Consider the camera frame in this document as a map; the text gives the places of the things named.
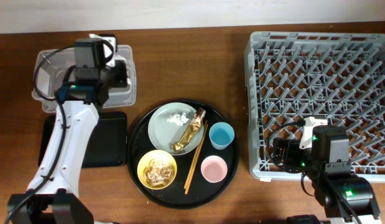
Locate white tissue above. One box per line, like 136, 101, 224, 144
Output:
167, 112, 190, 126

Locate gold snack wrapper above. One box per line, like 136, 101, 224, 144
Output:
171, 108, 206, 153

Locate yellow bowl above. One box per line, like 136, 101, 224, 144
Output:
137, 150, 177, 190

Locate food scraps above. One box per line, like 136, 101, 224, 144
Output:
143, 159, 175, 188

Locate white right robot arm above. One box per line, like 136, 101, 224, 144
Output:
272, 138, 381, 223

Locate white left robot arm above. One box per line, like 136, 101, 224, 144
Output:
5, 60, 127, 223

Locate clear plastic waste bin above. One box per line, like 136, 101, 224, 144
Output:
32, 45, 136, 113

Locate grey dishwasher rack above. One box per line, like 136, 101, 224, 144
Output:
244, 31, 385, 183

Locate grey round plate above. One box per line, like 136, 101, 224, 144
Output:
148, 102, 203, 156

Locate blue plastic cup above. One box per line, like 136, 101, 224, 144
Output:
209, 122, 235, 150

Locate black rectangular tray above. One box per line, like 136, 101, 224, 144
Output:
38, 111, 129, 169

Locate pink plastic cup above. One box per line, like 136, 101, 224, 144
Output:
201, 156, 228, 183

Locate wooden chopstick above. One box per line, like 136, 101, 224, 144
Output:
183, 120, 208, 189
184, 124, 209, 195

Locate round black serving tray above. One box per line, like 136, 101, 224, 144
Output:
127, 106, 239, 209

